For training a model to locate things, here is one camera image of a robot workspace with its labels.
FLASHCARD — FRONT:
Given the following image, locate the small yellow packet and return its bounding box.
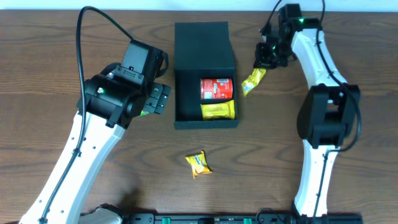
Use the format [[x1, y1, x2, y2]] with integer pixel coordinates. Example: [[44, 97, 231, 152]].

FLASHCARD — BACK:
[[241, 68, 267, 96]]

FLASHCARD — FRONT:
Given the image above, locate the green yellow snack packet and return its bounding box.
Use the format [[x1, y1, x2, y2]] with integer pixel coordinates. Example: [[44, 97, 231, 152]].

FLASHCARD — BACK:
[[139, 111, 150, 116]]

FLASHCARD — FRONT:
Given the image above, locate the red soda can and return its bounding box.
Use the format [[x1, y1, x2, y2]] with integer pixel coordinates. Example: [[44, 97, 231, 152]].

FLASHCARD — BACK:
[[200, 78, 233, 100]]

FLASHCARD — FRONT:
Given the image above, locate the black box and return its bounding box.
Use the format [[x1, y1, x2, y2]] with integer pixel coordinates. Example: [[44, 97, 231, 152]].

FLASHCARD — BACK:
[[174, 22, 239, 129]]

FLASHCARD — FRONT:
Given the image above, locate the orange yellow snack packet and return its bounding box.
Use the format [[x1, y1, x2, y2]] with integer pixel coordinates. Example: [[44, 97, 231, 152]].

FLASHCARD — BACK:
[[201, 100, 236, 120]]

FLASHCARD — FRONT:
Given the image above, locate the yellow biscuit packet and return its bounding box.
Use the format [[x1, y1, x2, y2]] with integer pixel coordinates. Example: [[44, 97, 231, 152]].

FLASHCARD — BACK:
[[185, 151, 213, 179]]

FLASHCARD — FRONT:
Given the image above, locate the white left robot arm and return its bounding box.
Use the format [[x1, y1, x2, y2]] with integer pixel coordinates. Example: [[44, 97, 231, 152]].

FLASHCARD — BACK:
[[20, 74, 171, 224]]

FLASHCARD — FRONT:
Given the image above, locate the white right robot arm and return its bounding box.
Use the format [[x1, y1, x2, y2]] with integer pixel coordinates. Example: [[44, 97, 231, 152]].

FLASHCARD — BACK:
[[254, 16, 361, 222]]

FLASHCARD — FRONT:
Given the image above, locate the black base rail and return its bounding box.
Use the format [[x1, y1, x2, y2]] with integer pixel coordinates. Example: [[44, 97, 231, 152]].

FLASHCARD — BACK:
[[80, 212, 363, 224]]

